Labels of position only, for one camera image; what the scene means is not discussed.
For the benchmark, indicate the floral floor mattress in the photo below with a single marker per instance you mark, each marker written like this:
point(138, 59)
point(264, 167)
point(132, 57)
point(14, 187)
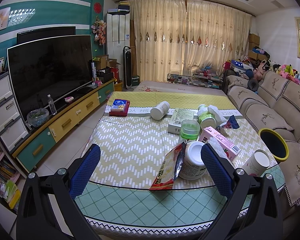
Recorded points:
point(152, 86)

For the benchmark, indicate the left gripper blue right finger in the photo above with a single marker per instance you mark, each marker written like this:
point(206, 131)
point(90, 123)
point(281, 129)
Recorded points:
point(219, 170)

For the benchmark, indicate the glass bowl ashtray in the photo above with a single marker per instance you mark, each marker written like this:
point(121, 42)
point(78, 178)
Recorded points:
point(38, 117)

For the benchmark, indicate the black tower fan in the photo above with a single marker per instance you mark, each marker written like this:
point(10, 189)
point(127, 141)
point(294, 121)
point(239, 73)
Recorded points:
point(127, 67)

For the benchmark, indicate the white plastic drawer unit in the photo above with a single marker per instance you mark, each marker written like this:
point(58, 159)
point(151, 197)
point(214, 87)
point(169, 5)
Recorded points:
point(12, 128)

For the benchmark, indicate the green white bottle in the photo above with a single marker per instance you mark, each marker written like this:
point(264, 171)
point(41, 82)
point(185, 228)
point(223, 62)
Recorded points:
point(205, 118)

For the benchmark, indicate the pink soap dish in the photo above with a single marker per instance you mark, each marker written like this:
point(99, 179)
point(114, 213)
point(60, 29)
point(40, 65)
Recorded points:
point(68, 99)

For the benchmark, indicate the clear green plastic container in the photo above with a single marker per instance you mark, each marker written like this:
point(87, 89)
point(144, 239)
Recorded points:
point(189, 130)

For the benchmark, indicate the cream curtains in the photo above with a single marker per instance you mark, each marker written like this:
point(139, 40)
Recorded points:
point(185, 36)

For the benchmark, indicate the black yellow-rimmed trash bin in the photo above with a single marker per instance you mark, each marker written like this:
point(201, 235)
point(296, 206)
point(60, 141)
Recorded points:
point(275, 143)

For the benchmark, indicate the clear plastic water bottle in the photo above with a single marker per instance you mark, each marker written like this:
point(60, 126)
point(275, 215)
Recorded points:
point(51, 105)

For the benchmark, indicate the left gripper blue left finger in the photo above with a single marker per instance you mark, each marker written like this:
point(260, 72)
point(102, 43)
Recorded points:
point(81, 170)

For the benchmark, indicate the teal yellow TV cabinet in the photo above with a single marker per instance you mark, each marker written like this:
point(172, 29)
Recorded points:
point(41, 141)

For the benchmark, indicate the pile of plush toys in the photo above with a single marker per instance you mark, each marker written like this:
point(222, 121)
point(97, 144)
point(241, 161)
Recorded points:
point(250, 71)

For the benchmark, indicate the hanging flower decoration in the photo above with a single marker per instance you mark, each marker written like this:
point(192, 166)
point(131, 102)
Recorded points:
point(99, 31)

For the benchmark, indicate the blue red wrapper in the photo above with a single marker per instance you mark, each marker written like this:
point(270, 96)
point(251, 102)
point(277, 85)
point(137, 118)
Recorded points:
point(231, 123)

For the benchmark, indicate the white standing air conditioner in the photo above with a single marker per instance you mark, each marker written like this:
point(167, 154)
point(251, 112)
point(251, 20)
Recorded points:
point(118, 35)

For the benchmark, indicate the black flat screen television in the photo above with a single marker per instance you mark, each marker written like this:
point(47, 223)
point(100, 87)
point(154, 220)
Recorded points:
point(48, 67)

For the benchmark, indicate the white paper cup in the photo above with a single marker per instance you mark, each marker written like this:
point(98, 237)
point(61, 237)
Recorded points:
point(257, 163)

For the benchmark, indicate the red tissue box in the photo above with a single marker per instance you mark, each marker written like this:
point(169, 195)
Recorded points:
point(119, 107)

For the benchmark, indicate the red snack bag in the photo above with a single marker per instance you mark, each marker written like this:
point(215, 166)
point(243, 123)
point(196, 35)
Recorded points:
point(170, 168)

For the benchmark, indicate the pink strawberry milk carton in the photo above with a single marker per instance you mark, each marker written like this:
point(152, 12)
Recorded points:
point(231, 150)

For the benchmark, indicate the beige sofa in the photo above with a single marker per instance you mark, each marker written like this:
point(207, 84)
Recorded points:
point(275, 105)

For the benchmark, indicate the large white jar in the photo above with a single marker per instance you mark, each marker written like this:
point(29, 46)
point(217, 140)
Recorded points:
point(193, 167)

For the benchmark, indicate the white tissue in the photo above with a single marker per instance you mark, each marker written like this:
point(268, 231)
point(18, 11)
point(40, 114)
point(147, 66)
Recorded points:
point(219, 118)

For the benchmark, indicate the white pill bottle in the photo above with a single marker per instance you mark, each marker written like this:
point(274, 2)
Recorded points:
point(160, 110)

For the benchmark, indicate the white green paper box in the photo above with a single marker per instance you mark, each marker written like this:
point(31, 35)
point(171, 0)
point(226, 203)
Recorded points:
point(179, 114)

